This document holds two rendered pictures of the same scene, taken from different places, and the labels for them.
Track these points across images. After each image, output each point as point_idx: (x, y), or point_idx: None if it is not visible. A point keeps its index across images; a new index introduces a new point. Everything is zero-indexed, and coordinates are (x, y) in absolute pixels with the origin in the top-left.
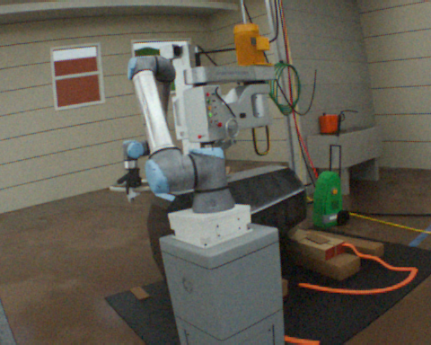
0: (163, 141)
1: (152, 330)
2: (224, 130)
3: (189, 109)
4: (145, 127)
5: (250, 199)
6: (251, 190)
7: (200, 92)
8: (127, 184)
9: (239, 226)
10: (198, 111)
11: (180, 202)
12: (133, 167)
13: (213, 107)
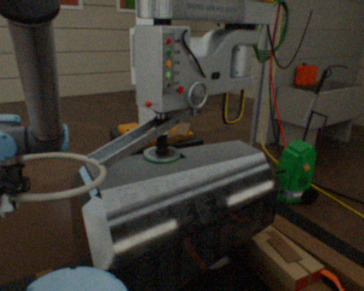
0: None
1: None
2: (186, 97)
3: (140, 58)
4: None
5: (205, 202)
6: (209, 185)
7: (158, 36)
8: None
9: None
10: (152, 66)
11: (101, 203)
12: (8, 164)
13: (174, 62)
